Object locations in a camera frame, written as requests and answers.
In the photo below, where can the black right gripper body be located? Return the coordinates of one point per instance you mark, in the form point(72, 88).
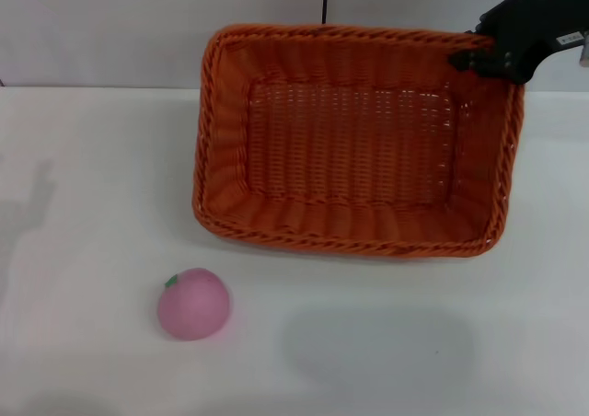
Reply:
point(552, 11)

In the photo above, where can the grey metal wrist bracket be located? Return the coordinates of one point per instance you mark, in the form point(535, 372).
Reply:
point(585, 51)

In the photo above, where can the pink toy peach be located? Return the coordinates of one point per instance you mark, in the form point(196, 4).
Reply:
point(193, 305)

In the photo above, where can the orange woven plastic basket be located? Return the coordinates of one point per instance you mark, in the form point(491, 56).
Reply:
point(349, 158)

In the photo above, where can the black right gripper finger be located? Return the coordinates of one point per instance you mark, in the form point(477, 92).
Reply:
point(501, 61)
point(499, 13)

